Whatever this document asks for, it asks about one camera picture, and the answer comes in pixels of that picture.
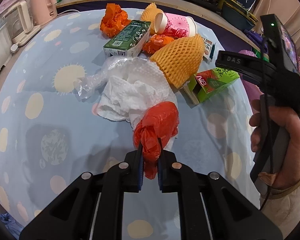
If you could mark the white glass kettle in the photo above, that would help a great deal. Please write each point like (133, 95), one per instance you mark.
(20, 24)

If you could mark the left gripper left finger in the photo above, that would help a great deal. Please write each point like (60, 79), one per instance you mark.
(135, 170)

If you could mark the light green NB box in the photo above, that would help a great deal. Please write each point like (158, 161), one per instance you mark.
(203, 85)

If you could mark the small crumpled orange paper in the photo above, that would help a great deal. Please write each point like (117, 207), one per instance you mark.
(156, 42)

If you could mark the teal basin with lids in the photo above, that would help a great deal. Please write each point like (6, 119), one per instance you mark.
(237, 15)

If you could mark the blue polka dot tablecloth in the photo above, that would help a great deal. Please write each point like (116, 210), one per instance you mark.
(48, 137)

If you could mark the red plastic bag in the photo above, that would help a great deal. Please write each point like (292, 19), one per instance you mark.
(153, 132)

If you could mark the white paper towel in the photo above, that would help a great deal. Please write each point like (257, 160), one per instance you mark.
(133, 85)

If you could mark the beige sleeve forearm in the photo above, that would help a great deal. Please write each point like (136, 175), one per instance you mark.
(283, 208)

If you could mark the pink electric kettle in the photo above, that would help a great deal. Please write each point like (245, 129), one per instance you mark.
(43, 11)

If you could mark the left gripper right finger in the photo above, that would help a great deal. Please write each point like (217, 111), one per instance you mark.
(164, 168)

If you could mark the white snack wrapper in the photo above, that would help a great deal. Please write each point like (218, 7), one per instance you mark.
(208, 51)

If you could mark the large yellow foam net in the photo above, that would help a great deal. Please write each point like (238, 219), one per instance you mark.
(180, 59)

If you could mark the large crumpled orange paper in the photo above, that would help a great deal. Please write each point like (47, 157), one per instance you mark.
(114, 20)

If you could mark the purple cloth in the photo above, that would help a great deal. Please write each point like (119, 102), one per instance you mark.
(257, 39)

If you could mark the small yellow foam net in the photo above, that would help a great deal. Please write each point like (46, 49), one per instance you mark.
(149, 15)

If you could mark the dark green milk carton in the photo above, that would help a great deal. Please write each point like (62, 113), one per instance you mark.
(130, 41)

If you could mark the clear plastic bag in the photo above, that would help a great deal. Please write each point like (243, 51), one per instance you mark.
(95, 79)

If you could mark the pink paper cup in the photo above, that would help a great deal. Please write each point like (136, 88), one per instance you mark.
(173, 25)

